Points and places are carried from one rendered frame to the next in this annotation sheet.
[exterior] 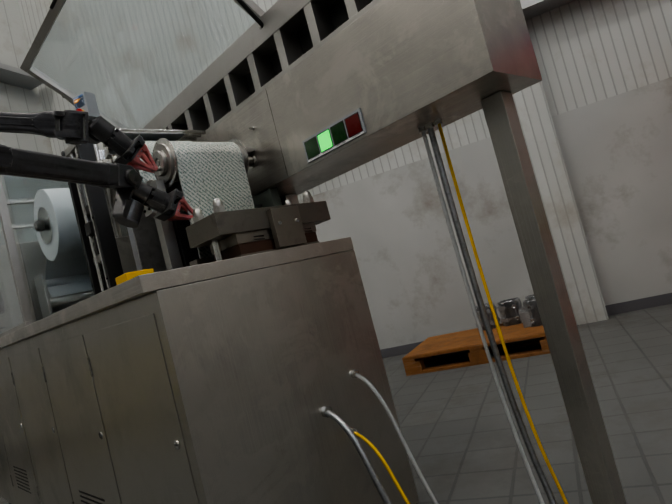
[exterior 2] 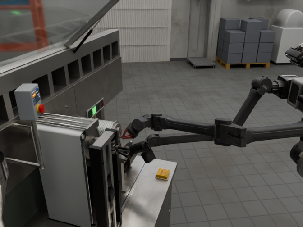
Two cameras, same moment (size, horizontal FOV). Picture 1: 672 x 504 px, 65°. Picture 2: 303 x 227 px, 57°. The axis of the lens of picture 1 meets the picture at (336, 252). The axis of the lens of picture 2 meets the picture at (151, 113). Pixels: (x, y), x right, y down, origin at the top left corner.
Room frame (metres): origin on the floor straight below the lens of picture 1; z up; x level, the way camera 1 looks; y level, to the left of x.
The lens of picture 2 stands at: (2.02, 1.68, 2.01)
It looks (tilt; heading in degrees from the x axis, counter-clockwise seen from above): 26 degrees down; 241
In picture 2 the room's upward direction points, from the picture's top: straight up
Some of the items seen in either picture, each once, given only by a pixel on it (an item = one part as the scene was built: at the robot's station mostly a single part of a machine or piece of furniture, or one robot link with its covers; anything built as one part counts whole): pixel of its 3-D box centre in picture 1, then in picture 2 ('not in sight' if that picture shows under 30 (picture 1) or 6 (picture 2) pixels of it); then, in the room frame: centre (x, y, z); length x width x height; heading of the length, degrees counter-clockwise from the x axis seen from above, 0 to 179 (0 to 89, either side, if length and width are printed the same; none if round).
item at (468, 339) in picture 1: (482, 331); not in sight; (3.86, -0.89, 0.16); 1.09 x 0.76 x 0.31; 68
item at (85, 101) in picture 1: (84, 107); (31, 102); (1.95, 0.79, 1.66); 0.07 x 0.07 x 0.10; 62
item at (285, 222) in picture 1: (287, 226); not in sight; (1.47, 0.11, 0.97); 0.10 x 0.03 x 0.11; 134
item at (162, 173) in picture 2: (135, 277); (162, 173); (1.26, 0.49, 0.91); 0.07 x 0.07 x 0.02; 44
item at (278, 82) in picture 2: not in sight; (276, 87); (0.64, 0.71, 1.45); 0.09 x 0.08 x 0.12; 68
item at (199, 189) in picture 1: (220, 201); not in sight; (1.58, 0.30, 1.11); 0.23 x 0.01 x 0.18; 134
